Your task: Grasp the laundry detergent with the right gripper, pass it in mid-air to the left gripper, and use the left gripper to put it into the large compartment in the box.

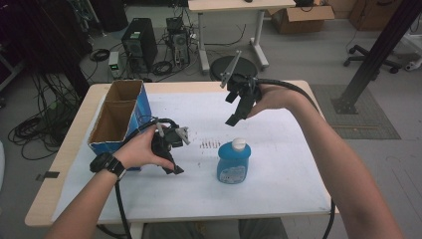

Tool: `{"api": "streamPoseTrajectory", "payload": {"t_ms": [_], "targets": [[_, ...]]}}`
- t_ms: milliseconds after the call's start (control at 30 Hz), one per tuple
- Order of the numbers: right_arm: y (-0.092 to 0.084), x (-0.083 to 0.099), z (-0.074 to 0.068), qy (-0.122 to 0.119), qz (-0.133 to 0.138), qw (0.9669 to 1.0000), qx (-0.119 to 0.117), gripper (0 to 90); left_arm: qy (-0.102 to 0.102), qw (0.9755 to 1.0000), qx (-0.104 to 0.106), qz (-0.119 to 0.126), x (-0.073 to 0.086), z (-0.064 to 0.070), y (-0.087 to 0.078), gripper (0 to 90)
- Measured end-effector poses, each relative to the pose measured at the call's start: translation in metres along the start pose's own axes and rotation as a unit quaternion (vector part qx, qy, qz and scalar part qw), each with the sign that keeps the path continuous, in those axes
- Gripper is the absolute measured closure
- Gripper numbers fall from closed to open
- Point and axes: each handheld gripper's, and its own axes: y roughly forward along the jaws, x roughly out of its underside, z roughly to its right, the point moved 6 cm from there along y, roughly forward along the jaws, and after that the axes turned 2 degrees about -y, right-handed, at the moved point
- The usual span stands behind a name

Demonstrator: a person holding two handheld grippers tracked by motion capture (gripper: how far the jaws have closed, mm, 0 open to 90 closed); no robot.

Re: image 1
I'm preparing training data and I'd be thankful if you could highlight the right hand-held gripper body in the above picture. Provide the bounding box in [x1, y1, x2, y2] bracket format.
[219, 50, 264, 112]

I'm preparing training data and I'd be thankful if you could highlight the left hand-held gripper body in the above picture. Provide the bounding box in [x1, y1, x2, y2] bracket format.
[150, 121, 192, 169]

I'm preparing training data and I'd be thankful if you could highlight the blue bottle with white cap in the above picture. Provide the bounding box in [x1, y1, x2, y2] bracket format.
[216, 136, 253, 185]

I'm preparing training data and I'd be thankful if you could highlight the person's left hand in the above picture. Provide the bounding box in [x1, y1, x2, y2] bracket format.
[113, 124, 176, 171]

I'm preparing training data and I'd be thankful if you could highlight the person's right hand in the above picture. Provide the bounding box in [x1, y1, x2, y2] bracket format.
[246, 83, 301, 120]

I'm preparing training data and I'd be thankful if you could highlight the black round stool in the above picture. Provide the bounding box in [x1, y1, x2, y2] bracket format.
[209, 55, 259, 83]

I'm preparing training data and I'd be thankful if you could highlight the white table mat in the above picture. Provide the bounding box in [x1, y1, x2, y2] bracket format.
[51, 91, 333, 224]

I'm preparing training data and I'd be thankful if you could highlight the blue cardboard box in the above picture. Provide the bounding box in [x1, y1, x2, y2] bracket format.
[87, 79, 153, 172]

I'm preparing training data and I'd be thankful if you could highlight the black wristwatch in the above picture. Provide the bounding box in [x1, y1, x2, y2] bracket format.
[89, 151, 127, 181]

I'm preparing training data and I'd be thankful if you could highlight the small black computer tower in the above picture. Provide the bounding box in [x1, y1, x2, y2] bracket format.
[165, 16, 192, 67]

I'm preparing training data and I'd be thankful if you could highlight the white-legged desk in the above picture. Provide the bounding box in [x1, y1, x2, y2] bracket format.
[187, 0, 298, 75]

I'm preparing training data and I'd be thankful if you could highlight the open brown cardboard box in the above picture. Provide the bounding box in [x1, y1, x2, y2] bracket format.
[266, 4, 335, 35]

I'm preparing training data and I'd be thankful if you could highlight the white power supply unit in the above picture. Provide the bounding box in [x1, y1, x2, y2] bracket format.
[107, 50, 124, 80]

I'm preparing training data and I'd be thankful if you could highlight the large black computer tower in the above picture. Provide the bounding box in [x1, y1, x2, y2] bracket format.
[120, 17, 159, 75]

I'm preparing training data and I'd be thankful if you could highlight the person's right leg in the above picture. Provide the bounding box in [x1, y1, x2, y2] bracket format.
[237, 217, 290, 239]

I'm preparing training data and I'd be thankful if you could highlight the black tape strip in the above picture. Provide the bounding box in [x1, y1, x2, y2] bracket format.
[35, 170, 61, 183]

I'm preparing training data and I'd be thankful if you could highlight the grey floor mat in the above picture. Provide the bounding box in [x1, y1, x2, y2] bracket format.
[310, 83, 402, 140]

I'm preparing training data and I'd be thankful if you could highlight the black office chair base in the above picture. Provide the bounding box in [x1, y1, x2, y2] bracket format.
[342, 43, 403, 75]

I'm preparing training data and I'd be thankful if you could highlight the black metal stand beam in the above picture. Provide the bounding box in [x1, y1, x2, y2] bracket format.
[330, 0, 422, 116]

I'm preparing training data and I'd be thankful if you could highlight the closed brown cardboard box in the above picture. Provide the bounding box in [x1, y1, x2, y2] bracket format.
[347, 0, 404, 33]

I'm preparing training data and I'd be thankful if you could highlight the dark curtain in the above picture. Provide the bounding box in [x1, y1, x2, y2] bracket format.
[0, 0, 94, 98]

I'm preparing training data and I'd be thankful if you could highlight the white floor device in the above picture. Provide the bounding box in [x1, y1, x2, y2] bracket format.
[403, 57, 422, 73]

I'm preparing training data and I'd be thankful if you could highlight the right hand-held gripper black cable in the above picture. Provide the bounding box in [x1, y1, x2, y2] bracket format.
[254, 77, 336, 239]

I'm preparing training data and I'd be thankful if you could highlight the hand-held gripper black cable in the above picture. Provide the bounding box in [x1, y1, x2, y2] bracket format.
[113, 117, 180, 239]
[254, 77, 336, 239]

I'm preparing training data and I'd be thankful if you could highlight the thin black floor cable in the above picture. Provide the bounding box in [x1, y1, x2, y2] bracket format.
[203, 23, 248, 48]

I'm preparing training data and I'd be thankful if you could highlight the left hand-held gripper black cable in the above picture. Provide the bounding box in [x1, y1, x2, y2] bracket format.
[113, 117, 180, 239]

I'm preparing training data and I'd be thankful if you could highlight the coiled black cable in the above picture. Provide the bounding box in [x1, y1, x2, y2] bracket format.
[90, 48, 111, 63]
[151, 60, 174, 77]

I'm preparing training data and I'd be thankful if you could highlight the bundle of black floor cables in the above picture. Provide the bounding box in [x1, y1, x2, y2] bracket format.
[6, 72, 83, 161]

